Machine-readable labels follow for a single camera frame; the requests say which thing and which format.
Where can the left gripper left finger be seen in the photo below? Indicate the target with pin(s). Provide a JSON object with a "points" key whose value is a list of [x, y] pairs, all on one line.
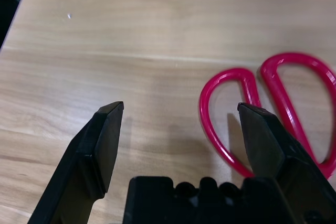
{"points": [[89, 161]]}

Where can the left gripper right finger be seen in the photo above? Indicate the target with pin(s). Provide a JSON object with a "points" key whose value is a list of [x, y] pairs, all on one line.
{"points": [[267, 142]]}

